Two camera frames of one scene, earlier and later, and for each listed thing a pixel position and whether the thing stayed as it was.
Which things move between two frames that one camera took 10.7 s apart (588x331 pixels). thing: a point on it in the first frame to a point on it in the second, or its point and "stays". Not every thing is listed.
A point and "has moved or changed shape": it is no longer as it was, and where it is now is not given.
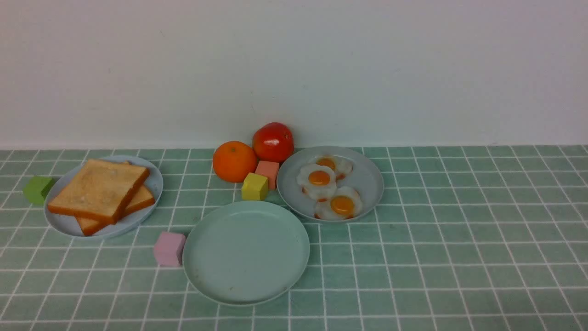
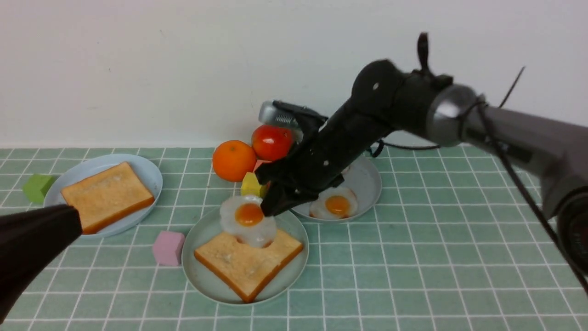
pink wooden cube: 168,249 stays
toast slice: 100,190 to 244,270
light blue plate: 70,225 stays
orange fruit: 232,159 stays
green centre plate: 246,253 stays
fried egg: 319,181 has moved or changed shape
